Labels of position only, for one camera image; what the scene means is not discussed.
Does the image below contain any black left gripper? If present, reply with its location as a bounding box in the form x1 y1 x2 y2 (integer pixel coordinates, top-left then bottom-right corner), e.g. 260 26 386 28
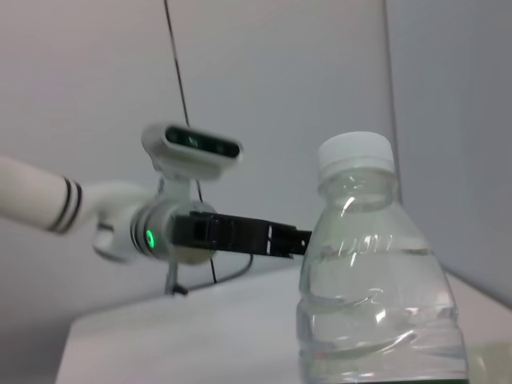
171 210 314 259

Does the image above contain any clear green-label water bottle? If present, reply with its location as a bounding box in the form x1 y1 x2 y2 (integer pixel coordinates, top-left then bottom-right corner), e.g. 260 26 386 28
296 131 471 384

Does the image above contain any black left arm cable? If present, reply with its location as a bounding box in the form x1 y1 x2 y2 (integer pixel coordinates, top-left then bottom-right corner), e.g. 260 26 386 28
166 251 254 297

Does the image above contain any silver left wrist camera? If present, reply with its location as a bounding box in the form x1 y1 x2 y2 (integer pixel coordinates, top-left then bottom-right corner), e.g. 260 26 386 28
140 122 245 183

